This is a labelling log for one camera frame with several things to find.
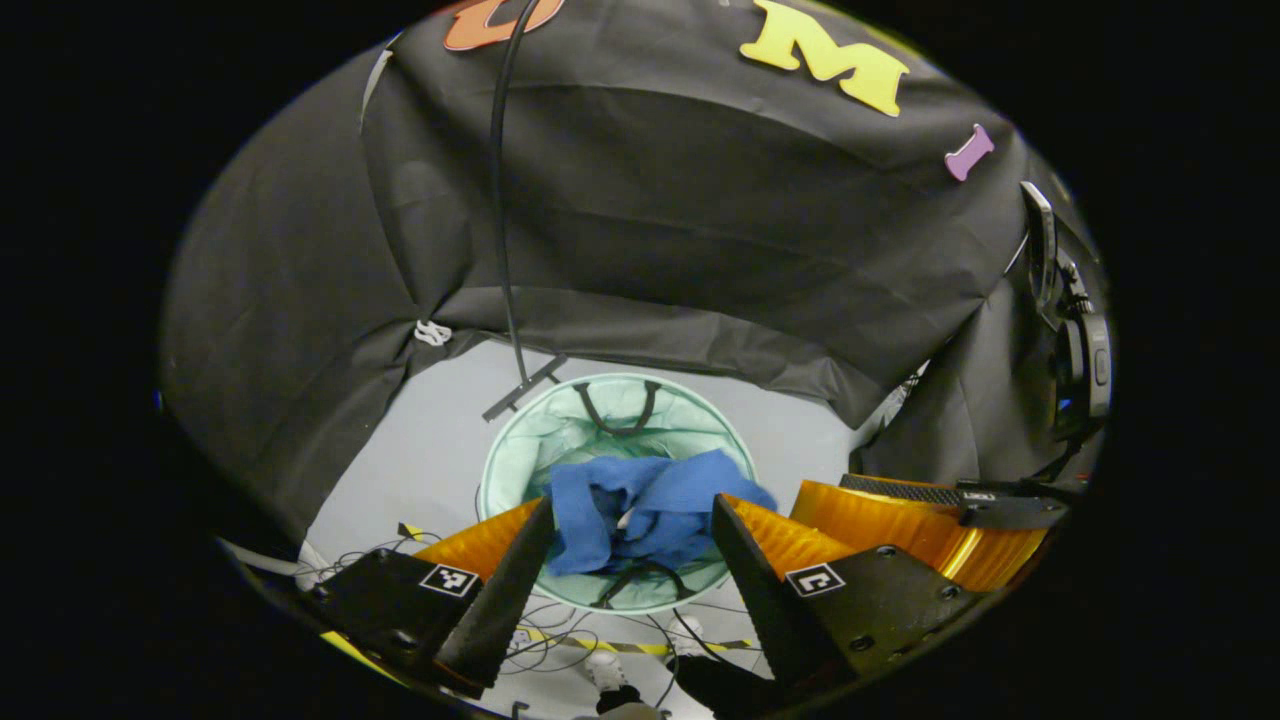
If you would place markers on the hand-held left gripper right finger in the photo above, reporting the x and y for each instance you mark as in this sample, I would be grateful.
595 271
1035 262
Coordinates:
760 590

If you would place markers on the green mesh laundry hamper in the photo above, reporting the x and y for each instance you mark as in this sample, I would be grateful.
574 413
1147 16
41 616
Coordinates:
540 440

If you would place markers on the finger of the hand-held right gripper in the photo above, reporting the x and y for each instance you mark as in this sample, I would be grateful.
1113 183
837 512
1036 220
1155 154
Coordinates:
900 520

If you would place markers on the black clothes rack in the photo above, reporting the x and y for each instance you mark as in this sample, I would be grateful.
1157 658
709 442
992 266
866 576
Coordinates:
497 200

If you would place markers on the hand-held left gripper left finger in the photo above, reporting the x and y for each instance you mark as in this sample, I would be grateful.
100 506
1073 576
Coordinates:
505 600

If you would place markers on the black backdrop cloth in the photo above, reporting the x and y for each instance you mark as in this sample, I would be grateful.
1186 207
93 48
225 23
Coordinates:
650 200

